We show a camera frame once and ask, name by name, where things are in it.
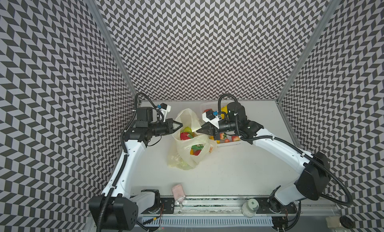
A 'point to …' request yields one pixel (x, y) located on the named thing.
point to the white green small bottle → (250, 207)
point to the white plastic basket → (225, 138)
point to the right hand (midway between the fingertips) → (197, 134)
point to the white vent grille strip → (214, 220)
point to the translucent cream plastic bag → (190, 145)
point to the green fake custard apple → (187, 130)
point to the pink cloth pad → (178, 191)
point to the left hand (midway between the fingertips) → (182, 126)
